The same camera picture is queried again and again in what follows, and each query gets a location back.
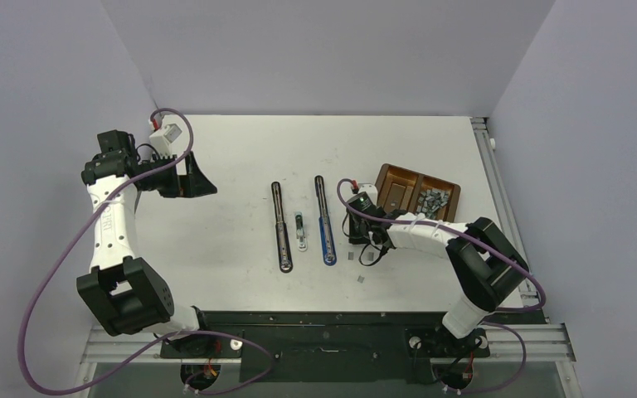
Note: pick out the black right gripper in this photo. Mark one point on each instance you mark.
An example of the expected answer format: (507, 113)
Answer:
(355, 236)

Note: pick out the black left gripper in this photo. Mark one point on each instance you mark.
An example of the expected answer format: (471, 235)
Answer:
(192, 184)

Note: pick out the brown wooden tray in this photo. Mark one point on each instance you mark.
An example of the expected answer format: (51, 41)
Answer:
(399, 189)

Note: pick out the black stapler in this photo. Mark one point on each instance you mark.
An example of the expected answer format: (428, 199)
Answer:
(284, 254)

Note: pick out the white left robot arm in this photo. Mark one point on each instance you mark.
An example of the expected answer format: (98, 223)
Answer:
(122, 290)

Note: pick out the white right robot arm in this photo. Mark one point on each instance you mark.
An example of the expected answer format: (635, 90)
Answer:
(485, 263)

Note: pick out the pile of staple strips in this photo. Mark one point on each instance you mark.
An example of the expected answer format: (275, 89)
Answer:
(431, 201)

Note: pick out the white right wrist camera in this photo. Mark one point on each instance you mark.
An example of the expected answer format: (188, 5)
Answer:
(370, 190)

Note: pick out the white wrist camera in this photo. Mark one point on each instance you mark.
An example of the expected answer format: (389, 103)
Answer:
(162, 140)
(370, 190)

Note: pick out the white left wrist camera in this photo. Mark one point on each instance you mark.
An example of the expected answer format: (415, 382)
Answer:
(162, 140)

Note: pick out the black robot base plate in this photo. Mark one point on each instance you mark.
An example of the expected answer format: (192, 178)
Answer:
(333, 346)

